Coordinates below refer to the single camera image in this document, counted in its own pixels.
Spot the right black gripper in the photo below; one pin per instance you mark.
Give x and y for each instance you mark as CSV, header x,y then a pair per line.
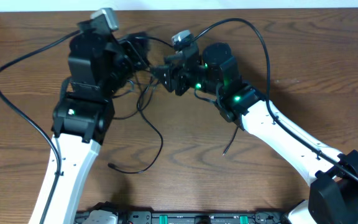
x,y
171,78

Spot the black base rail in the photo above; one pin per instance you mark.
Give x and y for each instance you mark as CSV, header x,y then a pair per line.
x,y
108,212

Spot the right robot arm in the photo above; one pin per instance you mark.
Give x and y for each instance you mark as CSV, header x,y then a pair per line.
x,y
331,175

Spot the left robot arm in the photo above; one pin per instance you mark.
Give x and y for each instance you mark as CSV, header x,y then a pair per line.
x,y
99,66

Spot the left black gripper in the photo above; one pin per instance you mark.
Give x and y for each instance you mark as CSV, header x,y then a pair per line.
x,y
138,50

